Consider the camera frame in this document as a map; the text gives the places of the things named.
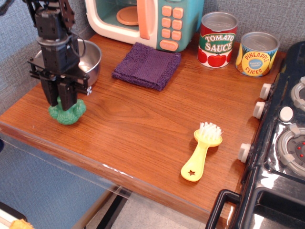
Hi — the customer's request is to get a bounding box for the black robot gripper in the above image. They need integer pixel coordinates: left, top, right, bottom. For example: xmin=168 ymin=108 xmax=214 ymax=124
xmin=28 ymin=35 xmax=92 ymax=111

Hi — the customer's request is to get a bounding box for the green toy broccoli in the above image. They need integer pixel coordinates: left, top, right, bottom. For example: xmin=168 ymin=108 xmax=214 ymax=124
xmin=48 ymin=96 xmax=86 ymax=125

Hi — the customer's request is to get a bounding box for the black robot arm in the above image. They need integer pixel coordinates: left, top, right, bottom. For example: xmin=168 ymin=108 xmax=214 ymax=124
xmin=26 ymin=0 xmax=91 ymax=111

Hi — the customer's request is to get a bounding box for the purple folded towel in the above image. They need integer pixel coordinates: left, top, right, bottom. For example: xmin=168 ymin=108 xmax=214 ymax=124
xmin=112 ymin=42 xmax=182 ymax=91

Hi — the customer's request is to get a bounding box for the stainless steel bowl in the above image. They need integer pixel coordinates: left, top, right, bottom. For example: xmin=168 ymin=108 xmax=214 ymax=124
xmin=33 ymin=39 xmax=102 ymax=88

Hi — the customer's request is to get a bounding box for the toy microwave teal and white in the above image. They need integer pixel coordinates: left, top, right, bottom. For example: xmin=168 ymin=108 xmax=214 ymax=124
xmin=85 ymin=0 xmax=204 ymax=52

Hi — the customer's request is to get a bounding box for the orange plush object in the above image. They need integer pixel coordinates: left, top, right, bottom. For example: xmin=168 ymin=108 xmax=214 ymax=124
xmin=9 ymin=219 xmax=34 ymax=229

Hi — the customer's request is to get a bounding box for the yellow toy brush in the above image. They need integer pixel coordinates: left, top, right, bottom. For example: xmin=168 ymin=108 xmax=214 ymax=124
xmin=181 ymin=122 xmax=223 ymax=182

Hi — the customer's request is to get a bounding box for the tomato sauce can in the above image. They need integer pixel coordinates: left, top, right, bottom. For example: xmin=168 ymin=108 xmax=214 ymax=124
xmin=197 ymin=11 xmax=238 ymax=68

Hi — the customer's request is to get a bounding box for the grey stove knob lower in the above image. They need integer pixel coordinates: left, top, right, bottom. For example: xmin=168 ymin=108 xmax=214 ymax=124
xmin=237 ymin=143 xmax=251 ymax=163

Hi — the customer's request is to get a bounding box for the grey stove knob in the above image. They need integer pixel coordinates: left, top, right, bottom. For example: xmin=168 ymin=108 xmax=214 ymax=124
xmin=259 ymin=83 xmax=272 ymax=100
xmin=253 ymin=102 xmax=265 ymax=119
xmin=237 ymin=143 xmax=251 ymax=163

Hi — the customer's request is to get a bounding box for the grey stove knob middle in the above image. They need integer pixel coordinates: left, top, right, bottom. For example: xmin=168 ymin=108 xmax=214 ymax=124
xmin=253 ymin=102 xmax=265 ymax=119

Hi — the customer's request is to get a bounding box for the pineapple slices can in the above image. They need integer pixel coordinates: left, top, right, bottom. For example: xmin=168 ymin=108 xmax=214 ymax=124
xmin=235 ymin=31 xmax=280 ymax=77

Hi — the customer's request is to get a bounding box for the grey stove knob upper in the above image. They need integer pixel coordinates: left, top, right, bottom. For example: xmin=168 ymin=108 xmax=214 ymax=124
xmin=259 ymin=83 xmax=272 ymax=100

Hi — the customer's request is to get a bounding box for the black toy stove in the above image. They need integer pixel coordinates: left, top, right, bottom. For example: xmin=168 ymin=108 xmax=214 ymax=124
xmin=206 ymin=42 xmax=305 ymax=229

